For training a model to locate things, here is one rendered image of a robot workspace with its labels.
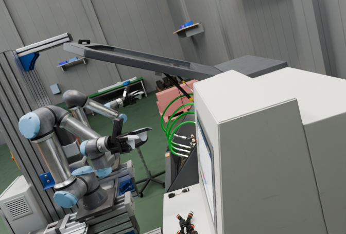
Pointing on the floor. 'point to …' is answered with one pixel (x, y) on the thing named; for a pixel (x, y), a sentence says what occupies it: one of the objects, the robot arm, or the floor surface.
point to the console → (257, 158)
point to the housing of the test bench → (312, 125)
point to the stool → (146, 169)
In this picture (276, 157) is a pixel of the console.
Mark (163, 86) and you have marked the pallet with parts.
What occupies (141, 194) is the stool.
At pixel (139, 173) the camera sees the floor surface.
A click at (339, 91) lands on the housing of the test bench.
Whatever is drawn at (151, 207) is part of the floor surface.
